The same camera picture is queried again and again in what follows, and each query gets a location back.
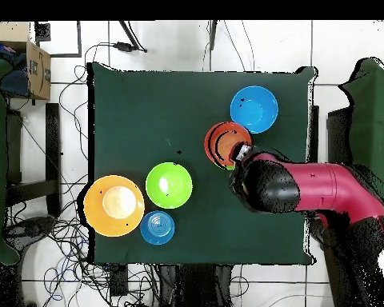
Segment large light blue bowl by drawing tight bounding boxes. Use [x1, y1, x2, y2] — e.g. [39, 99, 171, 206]
[229, 85, 279, 134]

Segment dark green tablecloth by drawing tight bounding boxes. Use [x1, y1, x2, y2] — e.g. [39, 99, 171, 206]
[87, 62, 318, 265]

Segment dark blue bag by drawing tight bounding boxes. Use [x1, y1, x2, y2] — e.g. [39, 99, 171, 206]
[0, 38, 31, 98]

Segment red plastic bowl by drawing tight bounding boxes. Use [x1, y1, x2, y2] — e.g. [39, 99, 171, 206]
[203, 121, 254, 169]

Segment cardboard box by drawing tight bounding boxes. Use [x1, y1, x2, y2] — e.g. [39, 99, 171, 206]
[0, 21, 52, 101]

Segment large green bowl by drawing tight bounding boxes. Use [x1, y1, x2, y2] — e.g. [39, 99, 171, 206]
[145, 161, 194, 209]

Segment black power adapter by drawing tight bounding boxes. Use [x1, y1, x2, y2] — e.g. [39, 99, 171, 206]
[113, 41, 148, 54]

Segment small light blue bowl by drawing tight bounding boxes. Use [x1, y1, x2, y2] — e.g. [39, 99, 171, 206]
[139, 209, 176, 246]

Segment tangled floor cables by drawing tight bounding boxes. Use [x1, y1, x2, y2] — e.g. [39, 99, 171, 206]
[6, 42, 161, 307]

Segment large yellow bowl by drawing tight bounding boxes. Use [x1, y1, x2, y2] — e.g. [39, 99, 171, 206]
[83, 174, 146, 238]

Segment dark grey pedestal leg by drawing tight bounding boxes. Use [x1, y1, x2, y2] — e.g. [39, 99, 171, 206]
[4, 217, 55, 249]

